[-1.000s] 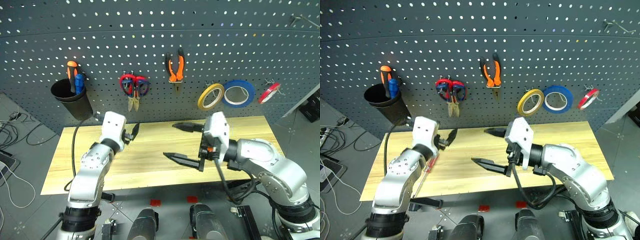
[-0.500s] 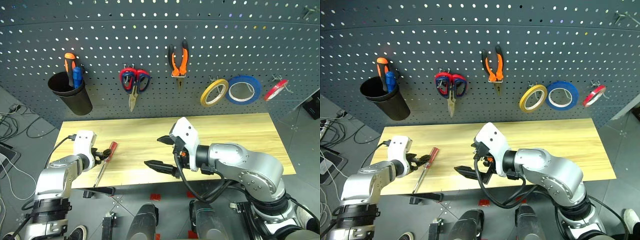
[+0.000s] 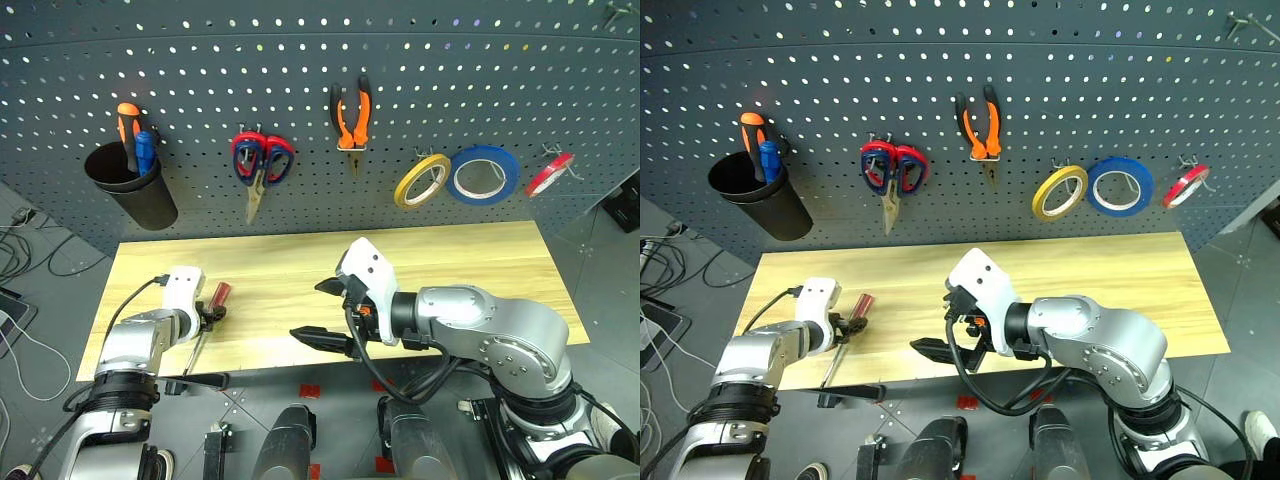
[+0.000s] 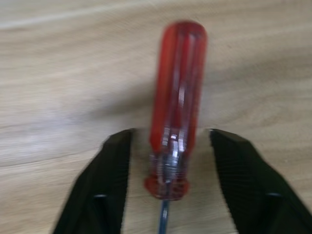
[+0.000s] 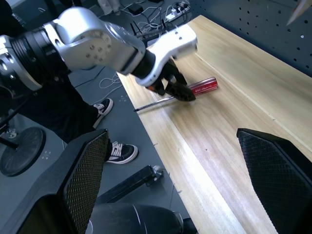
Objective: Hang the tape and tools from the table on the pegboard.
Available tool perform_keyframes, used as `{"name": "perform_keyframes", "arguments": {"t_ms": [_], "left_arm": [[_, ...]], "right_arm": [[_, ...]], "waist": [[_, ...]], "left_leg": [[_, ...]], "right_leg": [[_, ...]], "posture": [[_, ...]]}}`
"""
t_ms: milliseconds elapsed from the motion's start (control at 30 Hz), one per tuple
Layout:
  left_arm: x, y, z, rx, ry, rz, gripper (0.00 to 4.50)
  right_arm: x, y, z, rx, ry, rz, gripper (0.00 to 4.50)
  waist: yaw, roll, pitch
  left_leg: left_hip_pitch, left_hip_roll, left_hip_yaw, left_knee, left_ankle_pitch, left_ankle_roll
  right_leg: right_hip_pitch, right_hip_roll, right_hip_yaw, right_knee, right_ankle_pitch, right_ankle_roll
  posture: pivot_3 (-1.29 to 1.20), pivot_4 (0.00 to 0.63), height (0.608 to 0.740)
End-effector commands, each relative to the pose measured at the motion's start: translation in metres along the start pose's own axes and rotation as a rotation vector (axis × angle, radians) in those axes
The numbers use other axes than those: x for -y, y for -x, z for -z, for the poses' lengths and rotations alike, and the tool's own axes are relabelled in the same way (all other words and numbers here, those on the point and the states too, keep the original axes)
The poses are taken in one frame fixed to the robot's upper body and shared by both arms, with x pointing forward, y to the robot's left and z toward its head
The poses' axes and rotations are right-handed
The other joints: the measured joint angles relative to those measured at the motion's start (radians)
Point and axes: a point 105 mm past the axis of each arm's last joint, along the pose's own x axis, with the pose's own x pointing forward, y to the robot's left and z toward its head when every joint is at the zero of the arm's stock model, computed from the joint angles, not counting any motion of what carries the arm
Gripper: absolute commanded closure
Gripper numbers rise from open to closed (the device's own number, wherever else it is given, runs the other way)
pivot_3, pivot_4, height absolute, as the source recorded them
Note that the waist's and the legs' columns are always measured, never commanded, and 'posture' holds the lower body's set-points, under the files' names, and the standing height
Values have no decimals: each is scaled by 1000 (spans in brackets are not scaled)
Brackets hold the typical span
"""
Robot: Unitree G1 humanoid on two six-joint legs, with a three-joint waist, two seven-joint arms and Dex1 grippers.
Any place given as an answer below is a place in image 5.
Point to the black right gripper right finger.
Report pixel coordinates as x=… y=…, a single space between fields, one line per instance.
x=280 y=175

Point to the white orange pointed tool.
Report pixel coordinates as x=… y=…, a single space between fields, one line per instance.
x=296 y=13

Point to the white power strip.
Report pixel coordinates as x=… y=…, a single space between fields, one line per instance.
x=181 y=9
x=171 y=17

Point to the black router with antennas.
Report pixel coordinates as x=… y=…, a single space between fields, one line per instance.
x=151 y=35

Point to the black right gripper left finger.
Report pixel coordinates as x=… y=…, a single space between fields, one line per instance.
x=80 y=170

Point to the black frame bar with caster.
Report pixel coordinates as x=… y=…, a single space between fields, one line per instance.
x=126 y=182

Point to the person in black trousers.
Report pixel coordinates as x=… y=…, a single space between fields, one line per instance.
x=61 y=109

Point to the person in white trousers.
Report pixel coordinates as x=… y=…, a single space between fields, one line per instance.
x=109 y=6

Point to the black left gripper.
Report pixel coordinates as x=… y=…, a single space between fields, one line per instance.
x=162 y=85

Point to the black power adapter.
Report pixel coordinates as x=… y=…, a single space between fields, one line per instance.
x=136 y=9

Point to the black white sneaker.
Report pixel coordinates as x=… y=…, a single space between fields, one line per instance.
x=124 y=152
x=103 y=109

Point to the dark perforated pegboard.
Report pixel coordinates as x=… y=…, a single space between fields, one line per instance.
x=256 y=29

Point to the round black stand base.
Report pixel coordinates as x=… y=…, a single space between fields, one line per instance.
x=22 y=151

